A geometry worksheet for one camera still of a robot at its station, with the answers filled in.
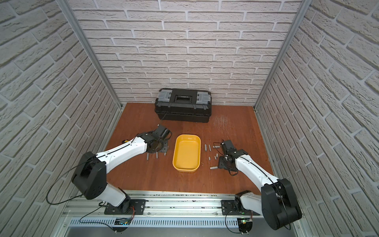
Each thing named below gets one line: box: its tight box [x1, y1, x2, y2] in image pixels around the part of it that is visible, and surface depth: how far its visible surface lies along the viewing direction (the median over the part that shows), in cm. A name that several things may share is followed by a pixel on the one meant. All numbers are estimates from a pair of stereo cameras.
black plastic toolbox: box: [154, 87, 212, 123], surface depth 102 cm
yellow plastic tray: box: [172, 133, 201, 173], surface depth 94 cm
